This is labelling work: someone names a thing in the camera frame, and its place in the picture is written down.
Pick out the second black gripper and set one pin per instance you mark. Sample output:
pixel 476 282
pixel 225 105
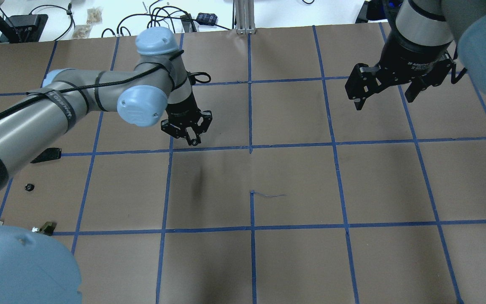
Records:
pixel 182 111

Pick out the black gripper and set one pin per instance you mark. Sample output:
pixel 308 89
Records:
pixel 411 57

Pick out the small black bearing gear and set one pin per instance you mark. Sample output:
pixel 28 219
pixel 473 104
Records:
pixel 29 187

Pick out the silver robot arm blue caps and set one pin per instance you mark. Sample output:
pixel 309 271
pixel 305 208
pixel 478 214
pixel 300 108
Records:
pixel 428 41

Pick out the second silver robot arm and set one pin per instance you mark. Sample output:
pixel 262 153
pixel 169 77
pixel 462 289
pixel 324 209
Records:
pixel 36 268

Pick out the black power adapter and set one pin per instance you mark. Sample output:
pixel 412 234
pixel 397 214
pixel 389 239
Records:
pixel 366 12

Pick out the small black plastic part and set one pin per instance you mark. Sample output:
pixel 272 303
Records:
pixel 49 154

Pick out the bag of small parts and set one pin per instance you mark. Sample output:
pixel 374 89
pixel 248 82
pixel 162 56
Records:
pixel 94 15
pixel 81 32

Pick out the olive curved brake shoe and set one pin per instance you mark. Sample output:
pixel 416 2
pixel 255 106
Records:
pixel 47 229

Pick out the black monitor stand base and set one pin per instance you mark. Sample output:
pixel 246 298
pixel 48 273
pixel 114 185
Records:
pixel 29 27

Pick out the aluminium frame post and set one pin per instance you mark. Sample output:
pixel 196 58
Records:
pixel 244 17

